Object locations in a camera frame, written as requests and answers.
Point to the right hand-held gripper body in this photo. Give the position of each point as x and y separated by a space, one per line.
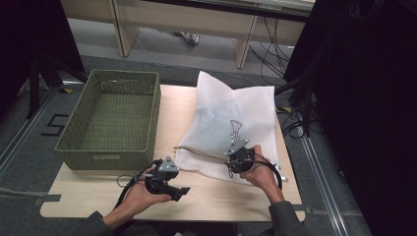
241 160

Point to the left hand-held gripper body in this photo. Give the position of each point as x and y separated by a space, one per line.
160 183

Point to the white mesh laundry bag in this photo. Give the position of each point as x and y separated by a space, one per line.
223 98

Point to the green woven basket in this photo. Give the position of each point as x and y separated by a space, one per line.
111 124

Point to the person's right hand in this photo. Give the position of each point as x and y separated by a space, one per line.
262 175

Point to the person's left hand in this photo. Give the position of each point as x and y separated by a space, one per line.
139 198

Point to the grey tape strip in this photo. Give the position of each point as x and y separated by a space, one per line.
49 199
300 207

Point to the black stand legs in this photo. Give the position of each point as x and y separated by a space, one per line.
34 85
306 111

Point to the black curtain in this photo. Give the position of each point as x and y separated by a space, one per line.
367 98
29 29

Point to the light wooden bench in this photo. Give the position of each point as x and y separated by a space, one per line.
183 19

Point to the metal floor rail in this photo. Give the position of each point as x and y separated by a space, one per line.
19 134
323 187

